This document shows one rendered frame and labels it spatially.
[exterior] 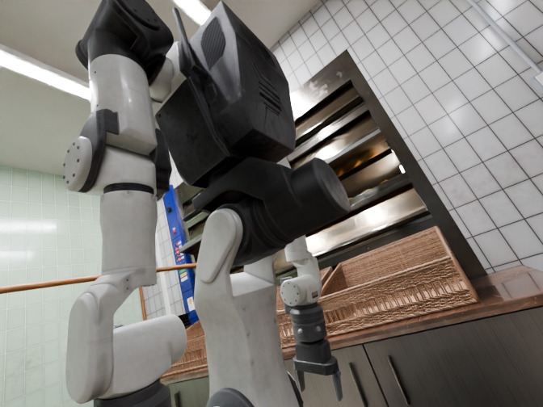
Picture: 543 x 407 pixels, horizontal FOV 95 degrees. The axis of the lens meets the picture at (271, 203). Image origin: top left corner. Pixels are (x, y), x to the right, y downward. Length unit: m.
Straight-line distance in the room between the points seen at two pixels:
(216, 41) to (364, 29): 1.53
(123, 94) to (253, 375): 0.50
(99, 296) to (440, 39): 1.83
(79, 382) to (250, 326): 0.26
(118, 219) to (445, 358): 0.96
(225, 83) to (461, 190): 1.28
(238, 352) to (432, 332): 0.68
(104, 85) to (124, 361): 0.38
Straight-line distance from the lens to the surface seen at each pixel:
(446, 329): 1.01
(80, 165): 0.41
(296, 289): 0.67
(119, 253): 0.37
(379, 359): 1.08
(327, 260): 1.63
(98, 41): 0.58
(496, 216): 1.54
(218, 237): 0.46
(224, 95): 0.52
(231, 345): 0.53
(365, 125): 1.70
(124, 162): 0.41
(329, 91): 1.89
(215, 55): 0.59
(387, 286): 1.06
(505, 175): 1.57
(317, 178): 0.39
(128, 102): 0.46
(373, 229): 1.51
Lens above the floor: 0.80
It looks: 20 degrees up
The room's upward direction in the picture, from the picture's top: 20 degrees counter-clockwise
